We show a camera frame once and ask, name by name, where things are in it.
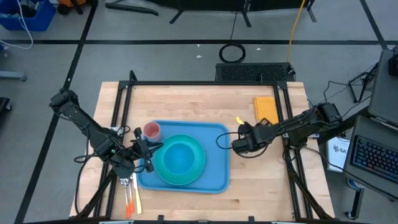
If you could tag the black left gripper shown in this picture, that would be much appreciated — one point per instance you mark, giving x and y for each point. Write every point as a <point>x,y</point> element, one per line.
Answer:
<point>141,149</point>

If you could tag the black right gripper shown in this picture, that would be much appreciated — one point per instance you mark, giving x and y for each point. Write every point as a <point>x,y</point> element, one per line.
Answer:
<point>248,140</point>

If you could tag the pink plastic cup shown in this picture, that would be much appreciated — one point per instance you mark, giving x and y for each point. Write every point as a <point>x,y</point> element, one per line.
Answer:
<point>152,132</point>

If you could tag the blue plastic bowl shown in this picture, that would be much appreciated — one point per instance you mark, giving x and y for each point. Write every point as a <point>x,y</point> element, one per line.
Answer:
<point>179,158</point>

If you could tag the yellow cloth napkin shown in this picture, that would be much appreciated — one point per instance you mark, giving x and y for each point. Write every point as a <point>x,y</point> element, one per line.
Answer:
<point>264,107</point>

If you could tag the blue plastic tray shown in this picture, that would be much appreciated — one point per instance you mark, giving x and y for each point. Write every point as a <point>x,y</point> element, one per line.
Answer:
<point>217,168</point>

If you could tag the teal plastic plate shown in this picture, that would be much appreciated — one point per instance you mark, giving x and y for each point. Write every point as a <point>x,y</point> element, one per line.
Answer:
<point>199,168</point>

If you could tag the cream plastic knife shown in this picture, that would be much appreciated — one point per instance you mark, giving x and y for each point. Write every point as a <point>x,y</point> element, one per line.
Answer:
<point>137,199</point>

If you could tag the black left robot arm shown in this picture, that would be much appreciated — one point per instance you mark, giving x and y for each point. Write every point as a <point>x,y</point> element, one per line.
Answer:
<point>93,133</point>

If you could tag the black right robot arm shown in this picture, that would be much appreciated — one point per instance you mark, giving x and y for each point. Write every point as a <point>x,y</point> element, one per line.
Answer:
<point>298,124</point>

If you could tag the yellow gripper tag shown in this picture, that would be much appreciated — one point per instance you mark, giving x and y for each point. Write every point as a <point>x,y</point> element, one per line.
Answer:
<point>239,120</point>

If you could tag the black perforated computer tower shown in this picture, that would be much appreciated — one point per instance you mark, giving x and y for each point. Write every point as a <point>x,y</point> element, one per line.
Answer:
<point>248,72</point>

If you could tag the white printed sign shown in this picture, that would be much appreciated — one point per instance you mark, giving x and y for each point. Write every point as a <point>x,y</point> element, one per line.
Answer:
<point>337,155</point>

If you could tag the black desk leg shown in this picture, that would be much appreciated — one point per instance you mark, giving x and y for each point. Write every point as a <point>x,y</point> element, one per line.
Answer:
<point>357,202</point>

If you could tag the backlit black keyboard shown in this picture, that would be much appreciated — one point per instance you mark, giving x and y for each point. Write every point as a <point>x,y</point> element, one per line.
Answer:
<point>376,158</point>

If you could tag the dark computer desk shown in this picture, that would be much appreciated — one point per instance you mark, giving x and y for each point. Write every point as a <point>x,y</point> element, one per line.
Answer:
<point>385,93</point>

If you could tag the grey floor bar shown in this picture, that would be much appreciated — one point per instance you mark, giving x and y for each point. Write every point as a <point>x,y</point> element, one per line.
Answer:
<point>12,75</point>

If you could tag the black desk box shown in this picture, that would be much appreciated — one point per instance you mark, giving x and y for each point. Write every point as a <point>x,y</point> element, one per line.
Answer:
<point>393,67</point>

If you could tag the orange black bag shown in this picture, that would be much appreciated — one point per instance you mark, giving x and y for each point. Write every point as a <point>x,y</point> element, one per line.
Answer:
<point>71,3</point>

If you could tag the blue storage bin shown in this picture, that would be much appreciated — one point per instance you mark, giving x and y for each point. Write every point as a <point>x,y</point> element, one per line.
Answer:
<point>40,21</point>

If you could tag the black aluminium frame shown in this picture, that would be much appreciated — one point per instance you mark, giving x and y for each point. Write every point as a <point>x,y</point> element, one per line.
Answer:
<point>202,83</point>

